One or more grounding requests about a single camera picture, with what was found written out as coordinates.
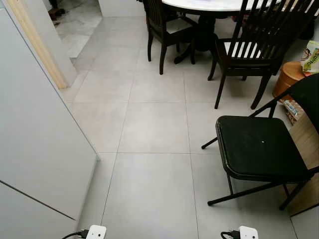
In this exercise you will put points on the grey fridge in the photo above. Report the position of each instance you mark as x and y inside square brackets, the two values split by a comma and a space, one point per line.
[40, 124]

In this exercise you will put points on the printed food packet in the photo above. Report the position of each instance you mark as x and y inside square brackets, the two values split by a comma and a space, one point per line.
[292, 110]

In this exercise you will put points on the light wooden cabinet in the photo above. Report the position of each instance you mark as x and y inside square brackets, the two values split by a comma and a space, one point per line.
[306, 149]

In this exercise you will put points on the orange round stool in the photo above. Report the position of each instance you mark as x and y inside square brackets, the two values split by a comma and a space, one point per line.
[289, 77]

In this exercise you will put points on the green snack bag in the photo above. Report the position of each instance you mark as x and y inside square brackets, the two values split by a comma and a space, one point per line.
[311, 57]

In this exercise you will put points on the black folding chair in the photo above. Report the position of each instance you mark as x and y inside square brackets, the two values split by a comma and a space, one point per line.
[259, 144]

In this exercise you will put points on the dark wooden dining chair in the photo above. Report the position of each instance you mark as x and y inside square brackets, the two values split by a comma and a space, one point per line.
[249, 63]
[154, 20]

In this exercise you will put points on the white round dining table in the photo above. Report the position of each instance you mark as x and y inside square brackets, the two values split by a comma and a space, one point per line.
[199, 4]

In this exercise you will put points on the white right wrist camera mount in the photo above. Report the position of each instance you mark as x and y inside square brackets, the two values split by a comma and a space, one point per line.
[248, 233]

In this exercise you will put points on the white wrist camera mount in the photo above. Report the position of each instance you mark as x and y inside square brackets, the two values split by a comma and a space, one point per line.
[96, 232]
[248, 233]

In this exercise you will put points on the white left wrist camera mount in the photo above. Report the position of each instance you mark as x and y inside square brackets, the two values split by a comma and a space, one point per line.
[96, 232]

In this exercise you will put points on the light wooden door frame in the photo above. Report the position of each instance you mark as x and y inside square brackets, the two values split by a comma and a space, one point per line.
[37, 45]

